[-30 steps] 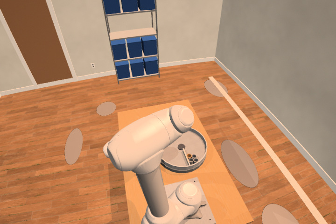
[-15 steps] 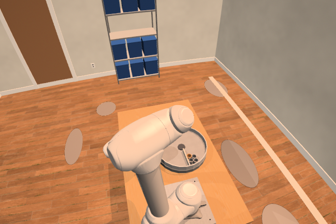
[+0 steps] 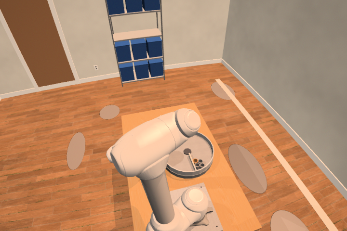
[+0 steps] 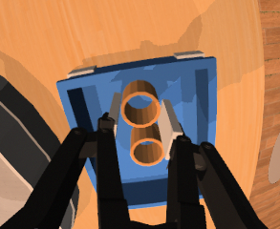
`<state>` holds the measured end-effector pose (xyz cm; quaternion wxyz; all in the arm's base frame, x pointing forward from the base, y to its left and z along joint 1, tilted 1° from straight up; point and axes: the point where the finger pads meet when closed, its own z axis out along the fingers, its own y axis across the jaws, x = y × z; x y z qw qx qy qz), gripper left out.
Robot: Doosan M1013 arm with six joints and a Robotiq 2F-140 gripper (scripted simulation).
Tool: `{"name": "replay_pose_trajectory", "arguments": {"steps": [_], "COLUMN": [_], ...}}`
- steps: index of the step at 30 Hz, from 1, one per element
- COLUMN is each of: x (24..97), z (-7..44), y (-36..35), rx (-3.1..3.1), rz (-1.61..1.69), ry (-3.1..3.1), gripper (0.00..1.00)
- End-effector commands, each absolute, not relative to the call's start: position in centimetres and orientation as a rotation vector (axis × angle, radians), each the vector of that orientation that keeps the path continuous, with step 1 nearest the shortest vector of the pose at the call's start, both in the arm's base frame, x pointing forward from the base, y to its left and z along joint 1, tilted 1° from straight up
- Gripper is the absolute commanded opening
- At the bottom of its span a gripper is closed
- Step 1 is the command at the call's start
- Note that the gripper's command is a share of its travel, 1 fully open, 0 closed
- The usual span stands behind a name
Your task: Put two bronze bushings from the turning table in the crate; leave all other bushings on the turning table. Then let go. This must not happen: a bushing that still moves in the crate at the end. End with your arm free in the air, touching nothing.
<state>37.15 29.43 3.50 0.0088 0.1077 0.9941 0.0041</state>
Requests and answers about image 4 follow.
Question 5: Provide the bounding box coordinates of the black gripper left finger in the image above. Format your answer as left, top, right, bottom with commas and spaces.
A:
0, 93, 132, 229

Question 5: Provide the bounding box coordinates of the blue shallow tray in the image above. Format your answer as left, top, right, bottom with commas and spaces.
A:
55, 51, 217, 210

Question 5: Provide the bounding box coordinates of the bronze bushing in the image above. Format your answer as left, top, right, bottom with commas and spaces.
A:
130, 123, 164, 166
121, 80, 161, 128

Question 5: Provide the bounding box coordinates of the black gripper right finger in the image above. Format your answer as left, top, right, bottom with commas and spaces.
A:
158, 99, 269, 229

